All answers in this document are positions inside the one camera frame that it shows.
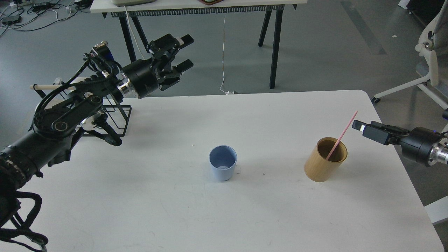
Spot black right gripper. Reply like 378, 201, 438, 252
352, 120, 444, 167

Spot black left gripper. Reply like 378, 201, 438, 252
121, 34, 194, 99

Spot blue plastic cup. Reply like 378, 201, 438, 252
209, 145, 237, 181

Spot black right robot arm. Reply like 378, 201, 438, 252
352, 120, 448, 167

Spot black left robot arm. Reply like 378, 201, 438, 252
0, 34, 194, 252

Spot wooden cylindrical cup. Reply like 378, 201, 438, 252
304, 137, 348, 182

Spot pink chopstick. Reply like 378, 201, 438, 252
326, 110, 358, 161

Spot background table with black legs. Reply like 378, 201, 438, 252
90, 0, 308, 97

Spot white office chair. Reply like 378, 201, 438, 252
371, 11, 448, 110

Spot white mug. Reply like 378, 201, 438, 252
53, 77, 87, 92

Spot white hanging cable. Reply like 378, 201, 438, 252
219, 13, 231, 95
123, 5, 155, 84

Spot black wire dish rack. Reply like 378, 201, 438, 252
29, 78, 132, 137

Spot floor cables and power strips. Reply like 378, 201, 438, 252
0, 0, 94, 34

